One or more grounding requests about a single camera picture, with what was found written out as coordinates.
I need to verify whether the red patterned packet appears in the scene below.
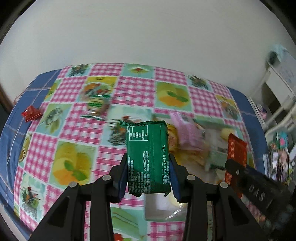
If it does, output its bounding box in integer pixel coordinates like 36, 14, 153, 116
225, 133, 247, 199

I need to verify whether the yellow pudding cup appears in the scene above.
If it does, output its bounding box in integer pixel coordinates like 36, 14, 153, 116
220, 128, 236, 141

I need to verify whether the purple snack packet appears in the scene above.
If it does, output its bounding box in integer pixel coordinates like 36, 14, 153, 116
170, 112, 205, 151

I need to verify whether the yellow soft bread packet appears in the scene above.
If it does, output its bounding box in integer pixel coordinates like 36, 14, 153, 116
167, 123, 179, 153

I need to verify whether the dark green snack packet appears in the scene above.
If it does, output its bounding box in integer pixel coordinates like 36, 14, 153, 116
119, 120, 171, 197

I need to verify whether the dark red nice snack packet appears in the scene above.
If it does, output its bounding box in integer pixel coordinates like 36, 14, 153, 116
21, 105, 43, 122

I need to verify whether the green-edged clear biscuit packet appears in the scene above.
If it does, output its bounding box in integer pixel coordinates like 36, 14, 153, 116
81, 94, 111, 121

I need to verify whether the light teal snack packet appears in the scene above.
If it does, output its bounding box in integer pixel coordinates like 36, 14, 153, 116
205, 151, 227, 171

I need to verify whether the orange barcode bread packet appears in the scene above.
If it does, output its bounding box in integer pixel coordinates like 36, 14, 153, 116
169, 142, 210, 166

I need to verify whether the colourful clutter pile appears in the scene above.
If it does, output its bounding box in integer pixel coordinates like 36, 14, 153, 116
267, 131, 295, 186

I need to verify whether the white tray with teal rim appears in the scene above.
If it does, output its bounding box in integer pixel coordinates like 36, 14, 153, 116
144, 118, 243, 222

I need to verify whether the white wooden shelf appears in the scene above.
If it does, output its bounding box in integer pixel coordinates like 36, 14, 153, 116
248, 44, 295, 135

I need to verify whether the pink checkered picture tablecloth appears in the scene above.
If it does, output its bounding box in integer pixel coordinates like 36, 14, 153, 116
14, 63, 252, 230

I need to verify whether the blue plaid bed cover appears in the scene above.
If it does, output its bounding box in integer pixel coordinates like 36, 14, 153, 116
0, 68, 63, 209

